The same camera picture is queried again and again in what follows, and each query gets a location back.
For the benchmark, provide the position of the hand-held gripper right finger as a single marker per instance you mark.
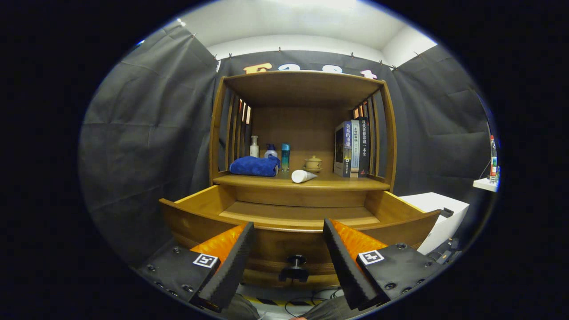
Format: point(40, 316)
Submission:
point(346, 266)

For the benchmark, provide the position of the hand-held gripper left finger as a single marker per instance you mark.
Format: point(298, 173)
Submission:
point(229, 266)

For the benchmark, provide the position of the brown wooden drawer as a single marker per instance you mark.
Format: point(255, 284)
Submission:
point(284, 244)

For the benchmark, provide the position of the white squeeze tube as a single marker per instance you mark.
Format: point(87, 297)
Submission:
point(302, 176)

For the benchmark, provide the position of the wooden countertop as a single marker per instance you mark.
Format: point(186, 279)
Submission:
point(346, 181)

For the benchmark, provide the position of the white low cabinet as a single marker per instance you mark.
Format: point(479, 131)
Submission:
point(431, 204)

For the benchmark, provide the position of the brown wooden cabinet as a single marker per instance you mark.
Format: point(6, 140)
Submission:
point(306, 89)

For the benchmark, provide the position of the person's left leg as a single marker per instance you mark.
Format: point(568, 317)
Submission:
point(242, 309)

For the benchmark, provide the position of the person's leg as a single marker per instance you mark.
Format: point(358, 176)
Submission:
point(242, 309)
point(329, 311)

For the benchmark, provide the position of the person's right leg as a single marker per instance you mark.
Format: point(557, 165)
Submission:
point(329, 311)

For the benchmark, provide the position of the folded blue towel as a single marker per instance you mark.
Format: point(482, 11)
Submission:
point(253, 166)

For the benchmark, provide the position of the beige lidded teacup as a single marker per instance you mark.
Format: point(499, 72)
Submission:
point(313, 164)

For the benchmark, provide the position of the blue spine book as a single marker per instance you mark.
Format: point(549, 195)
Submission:
point(344, 151)

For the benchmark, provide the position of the pale spine book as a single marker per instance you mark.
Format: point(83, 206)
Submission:
point(355, 149)

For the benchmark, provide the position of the white pump bottle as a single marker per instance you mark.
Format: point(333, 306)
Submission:
point(254, 149)

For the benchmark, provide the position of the white bottle with blue cap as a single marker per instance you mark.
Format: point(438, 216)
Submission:
point(271, 153)

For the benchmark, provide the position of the teal cylindrical bottle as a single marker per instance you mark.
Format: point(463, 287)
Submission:
point(285, 158)

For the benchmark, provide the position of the black backdrop cloth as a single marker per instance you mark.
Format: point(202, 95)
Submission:
point(142, 155)

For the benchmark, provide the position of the white side table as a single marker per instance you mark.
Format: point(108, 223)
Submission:
point(484, 184)

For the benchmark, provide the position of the red label water bottle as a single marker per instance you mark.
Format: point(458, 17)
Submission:
point(493, 160)

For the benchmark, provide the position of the small black bracket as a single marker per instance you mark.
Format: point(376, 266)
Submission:
point(446, 212)

